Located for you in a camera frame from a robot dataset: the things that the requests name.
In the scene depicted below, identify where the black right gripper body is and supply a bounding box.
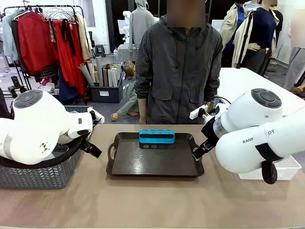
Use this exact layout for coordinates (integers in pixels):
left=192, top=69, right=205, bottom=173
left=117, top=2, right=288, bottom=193
left=201, top=116, right=219, bottom=145

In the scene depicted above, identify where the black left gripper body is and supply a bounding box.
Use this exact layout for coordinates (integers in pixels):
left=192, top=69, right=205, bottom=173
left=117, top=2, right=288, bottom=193
left=80, top=138, right=92, bottom=150

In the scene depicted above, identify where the person's right forearm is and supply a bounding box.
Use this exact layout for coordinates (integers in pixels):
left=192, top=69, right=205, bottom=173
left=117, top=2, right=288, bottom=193
left=139, top=97, right=148, bottom=125

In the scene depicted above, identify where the small grey plastic basket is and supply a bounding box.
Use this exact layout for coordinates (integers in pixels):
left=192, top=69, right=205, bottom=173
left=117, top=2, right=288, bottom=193
left=63, top=105, right=91, bottom=113

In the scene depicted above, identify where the blue test tube rack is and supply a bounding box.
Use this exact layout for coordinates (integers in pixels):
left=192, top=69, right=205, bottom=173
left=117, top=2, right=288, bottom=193
left=139, top=129, right=176, bottom=145

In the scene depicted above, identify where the dark brown serving tray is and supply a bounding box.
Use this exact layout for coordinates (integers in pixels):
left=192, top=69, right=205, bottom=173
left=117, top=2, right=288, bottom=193
left=106, top=132, right=205, bottom=178

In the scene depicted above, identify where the dark grey storage bin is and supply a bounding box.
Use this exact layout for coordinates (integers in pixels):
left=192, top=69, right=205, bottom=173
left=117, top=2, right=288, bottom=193
left=90, top=73, right=124, bottom=104

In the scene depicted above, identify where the white table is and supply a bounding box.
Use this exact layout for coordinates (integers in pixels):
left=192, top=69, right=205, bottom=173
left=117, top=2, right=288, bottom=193
left=218, top=67, right=305, bottom=116

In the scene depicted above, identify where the person in grey jacket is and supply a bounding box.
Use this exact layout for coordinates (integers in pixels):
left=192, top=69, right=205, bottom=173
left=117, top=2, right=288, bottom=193
left=134, top=0, right=224, bottom=125

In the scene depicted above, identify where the large grey plastic basket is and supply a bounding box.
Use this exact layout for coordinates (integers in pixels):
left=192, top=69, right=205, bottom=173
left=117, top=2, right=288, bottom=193
left=0, top=140, right=83, bottom=190

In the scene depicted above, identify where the slanted grey paper roll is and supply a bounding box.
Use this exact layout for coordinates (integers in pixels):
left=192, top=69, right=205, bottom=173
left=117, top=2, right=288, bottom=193
left=78, top=63, right=95, bottom=87

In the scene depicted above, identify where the brown paper roll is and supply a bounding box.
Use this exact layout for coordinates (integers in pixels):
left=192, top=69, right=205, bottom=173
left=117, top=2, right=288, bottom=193
left=102, top=67, right=109, bottom=87

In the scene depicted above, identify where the tall grey paper roll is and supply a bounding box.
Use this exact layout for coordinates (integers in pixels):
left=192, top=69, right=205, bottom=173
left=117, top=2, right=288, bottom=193
left=95, top=56, right=104, bottom=87

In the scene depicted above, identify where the red dress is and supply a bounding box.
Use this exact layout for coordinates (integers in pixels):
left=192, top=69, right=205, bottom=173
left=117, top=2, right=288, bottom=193
left=51, top=20, right=87, bottom=95

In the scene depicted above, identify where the white plastic basket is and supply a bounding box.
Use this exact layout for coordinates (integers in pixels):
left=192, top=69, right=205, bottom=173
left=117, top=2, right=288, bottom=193
left=238, top=155, right=302, bottom=181

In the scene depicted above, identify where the grey step stool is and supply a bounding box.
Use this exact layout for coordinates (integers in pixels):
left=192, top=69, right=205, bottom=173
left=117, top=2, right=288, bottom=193
left=95, top=44, right=106, bottom=58

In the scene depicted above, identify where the patterned table cloth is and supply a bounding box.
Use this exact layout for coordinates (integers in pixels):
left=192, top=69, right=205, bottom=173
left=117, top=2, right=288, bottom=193
left=115, top=44, right=139, bottom=63

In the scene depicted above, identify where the beige garment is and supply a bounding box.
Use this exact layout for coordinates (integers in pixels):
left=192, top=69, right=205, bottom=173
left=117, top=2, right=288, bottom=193
left=76, top=15, right=92, bottom=63

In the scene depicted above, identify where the mannequin in grey trousers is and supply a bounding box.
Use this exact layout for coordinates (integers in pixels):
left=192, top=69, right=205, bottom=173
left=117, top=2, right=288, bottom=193
left=283, top=47, right=305, bottom=92

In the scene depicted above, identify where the mannequin in beige coat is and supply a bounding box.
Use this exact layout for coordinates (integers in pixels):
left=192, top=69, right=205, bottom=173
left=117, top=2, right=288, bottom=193
left=219, top=2, right=253, bottom=69

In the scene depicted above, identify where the black clothes rack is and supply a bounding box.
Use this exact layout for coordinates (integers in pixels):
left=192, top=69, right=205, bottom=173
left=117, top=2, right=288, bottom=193
left=3, top=4, right=88, bottom=106

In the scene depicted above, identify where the black hanging scarf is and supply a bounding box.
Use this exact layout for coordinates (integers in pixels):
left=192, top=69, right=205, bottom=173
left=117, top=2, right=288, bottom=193
left=61, top=19, right=76, bottom=57

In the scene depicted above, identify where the mannequin in navy shirt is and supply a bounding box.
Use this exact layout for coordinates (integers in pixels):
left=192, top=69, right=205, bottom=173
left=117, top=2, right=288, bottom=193
left=247, top=6, right=278, bottom=75

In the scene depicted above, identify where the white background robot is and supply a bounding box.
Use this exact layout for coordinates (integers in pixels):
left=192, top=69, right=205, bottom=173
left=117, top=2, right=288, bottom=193
left=122, top=10, right=134, bottom=50

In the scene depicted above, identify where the mannequin in grey hoodie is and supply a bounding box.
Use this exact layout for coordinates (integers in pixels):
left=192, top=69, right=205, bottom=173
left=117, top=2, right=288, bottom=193
left=129, top=0, right=157, bottom=48

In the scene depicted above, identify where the pale grey garment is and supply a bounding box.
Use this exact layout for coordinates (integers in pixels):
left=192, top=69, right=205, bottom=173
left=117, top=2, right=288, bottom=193
left=2, top=10, right=20, bottom=62

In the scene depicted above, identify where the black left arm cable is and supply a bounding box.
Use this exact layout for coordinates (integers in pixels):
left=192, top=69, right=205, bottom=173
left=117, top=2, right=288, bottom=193
left=0, top=133, right=89, bottom=170

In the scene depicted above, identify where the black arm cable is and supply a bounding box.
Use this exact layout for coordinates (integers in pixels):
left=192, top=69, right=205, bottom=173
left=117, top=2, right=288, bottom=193
left=261, top=159, right=278, bottom=185
left=0, top=133, right=89, bottom=170

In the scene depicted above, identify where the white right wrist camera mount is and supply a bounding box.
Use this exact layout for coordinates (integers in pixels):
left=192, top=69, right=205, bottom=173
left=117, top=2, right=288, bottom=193
left=189, top=103, right=227, bottom=120

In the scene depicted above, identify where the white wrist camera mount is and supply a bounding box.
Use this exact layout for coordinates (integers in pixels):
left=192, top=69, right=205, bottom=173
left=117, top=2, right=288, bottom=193
left=189, top=103, right=227, bottom=120
left=87, top=107, right=105, bottom=125

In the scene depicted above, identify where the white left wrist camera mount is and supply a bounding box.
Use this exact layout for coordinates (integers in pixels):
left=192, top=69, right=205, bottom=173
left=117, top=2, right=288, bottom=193
left=87, top=107, right=105, bottom=125

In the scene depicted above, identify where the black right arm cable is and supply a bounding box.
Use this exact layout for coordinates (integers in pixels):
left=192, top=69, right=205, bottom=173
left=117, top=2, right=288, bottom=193
left=261, top=159, right=278, bottom=185

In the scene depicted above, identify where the black camera gear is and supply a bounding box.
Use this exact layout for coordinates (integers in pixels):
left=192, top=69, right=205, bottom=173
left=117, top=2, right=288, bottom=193
left=8, top=75, right=27, bottom=98

